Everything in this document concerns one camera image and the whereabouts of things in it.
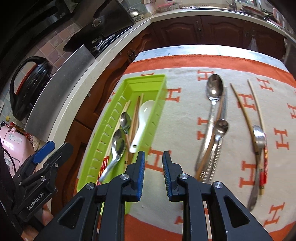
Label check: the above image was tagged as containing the pink gas cylinder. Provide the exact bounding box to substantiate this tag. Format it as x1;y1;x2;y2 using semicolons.
1;126;35;177

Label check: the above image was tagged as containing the brown bamboo chopstick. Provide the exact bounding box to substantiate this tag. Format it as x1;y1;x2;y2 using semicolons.
230;83;263;176

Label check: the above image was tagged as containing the stainless steel counter panel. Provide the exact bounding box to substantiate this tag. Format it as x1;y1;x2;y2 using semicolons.
25;45;95;142

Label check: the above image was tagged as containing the orange beige H-pattern cloth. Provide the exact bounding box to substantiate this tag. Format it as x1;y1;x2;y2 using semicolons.
84;55;295;240

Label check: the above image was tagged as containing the medium steel spoon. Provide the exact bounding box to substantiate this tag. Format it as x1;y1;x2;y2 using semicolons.
200;119;229;183

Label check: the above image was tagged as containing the small steel spoon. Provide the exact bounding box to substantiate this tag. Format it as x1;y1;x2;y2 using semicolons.
120;112;132;134

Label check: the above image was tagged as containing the steel round soup spoon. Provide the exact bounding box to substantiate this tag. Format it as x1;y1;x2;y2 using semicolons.
98;128;126;183

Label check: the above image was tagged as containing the white ceramic soup spoon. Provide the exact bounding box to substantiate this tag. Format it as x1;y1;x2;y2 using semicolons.
129;100;154;154

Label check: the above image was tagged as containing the large steel spoon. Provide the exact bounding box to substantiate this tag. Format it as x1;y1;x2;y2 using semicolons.
195;74;223;171

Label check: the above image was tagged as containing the lime green utensil tray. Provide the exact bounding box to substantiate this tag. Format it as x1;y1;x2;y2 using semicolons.
76;74;168;216

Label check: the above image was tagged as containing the pale red-banded chopstick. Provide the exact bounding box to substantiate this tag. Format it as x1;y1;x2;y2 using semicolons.
247;79;268;195

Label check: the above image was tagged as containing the black gas stove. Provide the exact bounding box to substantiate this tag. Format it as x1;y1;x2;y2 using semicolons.
63;1;135;56

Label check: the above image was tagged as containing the steel fork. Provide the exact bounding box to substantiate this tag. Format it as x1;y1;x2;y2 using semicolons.
247;125;263;211

